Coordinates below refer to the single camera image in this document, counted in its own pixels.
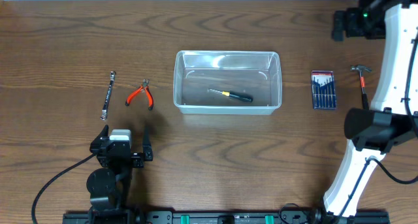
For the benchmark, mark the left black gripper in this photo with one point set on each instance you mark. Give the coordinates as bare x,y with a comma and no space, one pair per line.
122,153

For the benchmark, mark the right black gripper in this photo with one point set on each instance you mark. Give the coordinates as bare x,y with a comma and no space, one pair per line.
351,30

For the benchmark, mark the small claw hammer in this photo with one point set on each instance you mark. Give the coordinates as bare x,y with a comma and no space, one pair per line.
361,69

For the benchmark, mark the black yellow screwdriver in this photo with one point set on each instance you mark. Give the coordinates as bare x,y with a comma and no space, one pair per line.
233,95

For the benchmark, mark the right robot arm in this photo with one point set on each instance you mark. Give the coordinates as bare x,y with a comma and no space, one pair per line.
391,117

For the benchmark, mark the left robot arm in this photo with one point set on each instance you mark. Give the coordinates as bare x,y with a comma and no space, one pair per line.
109,185

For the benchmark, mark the clear plastic container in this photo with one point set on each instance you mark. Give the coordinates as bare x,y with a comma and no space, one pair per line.
254,73

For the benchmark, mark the silver black wrench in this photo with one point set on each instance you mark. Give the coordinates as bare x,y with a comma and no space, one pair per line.
104,113

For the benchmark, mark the precision screwdriver set case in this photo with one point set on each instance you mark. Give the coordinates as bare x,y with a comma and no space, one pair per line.
323,90

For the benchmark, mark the orange handled pliers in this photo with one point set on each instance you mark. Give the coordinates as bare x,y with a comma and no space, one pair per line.
145,88

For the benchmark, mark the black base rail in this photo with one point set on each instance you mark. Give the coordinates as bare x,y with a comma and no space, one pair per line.
167,217

